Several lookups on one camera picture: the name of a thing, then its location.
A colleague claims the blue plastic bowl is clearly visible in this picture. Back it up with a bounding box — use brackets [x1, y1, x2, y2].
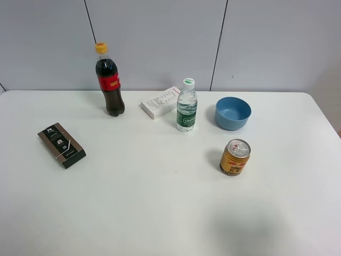
[215, 97, 251, 131]

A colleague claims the white medicine box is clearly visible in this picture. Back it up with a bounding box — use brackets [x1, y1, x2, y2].
[140, 86, 180, 119]

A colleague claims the cola bottle yellow cap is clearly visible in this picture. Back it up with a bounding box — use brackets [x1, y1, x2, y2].
[95, 43, 125, 117]

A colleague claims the clear water bottle green label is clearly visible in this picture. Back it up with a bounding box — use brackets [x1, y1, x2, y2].
[176, 78, 198, 132]

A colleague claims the gold energy drink can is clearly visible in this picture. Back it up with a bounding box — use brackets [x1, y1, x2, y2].
[220, 139, 251, 176]

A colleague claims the brown coffee capsule box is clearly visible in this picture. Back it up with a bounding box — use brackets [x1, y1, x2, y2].
[37, 123, 86, 169]

